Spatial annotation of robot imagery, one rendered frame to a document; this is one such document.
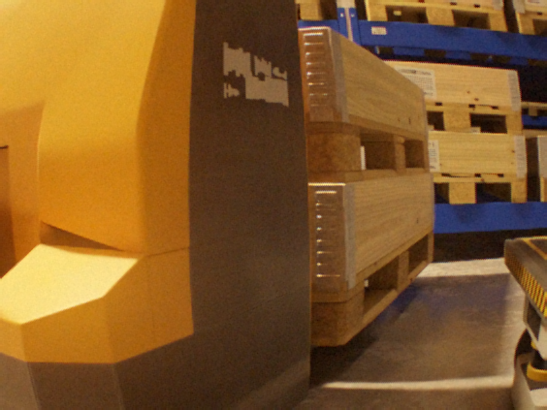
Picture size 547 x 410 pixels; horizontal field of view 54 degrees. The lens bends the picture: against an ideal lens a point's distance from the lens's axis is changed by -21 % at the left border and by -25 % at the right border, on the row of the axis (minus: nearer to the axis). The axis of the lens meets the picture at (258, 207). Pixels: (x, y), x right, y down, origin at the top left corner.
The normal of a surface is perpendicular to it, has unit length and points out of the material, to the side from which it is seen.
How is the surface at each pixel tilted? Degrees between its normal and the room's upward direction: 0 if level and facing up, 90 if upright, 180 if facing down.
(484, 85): 90
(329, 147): 90
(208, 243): 90
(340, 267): 90
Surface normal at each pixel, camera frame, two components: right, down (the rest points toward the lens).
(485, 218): -0.22, 0.07
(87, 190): -0.43, 0.07
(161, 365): 0.90, 0.00
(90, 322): 0.34, 0.04
